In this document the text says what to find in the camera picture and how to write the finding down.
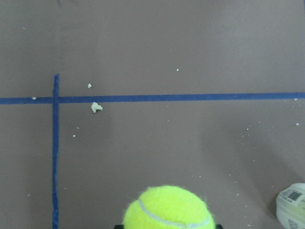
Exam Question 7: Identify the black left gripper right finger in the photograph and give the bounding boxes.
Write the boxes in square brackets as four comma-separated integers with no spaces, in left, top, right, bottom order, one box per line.
[215,224,223,229]

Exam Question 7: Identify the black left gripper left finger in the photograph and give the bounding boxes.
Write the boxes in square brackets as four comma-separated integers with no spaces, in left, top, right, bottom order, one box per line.
[114,225,124,229]

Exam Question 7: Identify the yellow Roland Garros tennis ball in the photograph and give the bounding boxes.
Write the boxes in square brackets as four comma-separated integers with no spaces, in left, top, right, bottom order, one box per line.
[122,185,216,229]

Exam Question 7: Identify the clear tennis ball can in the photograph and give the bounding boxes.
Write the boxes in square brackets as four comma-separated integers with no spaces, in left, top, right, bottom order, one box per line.
[276,183,305,229]

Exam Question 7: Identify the white crumb near tape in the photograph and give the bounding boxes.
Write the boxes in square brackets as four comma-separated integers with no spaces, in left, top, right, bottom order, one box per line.
[91,102,103,114]

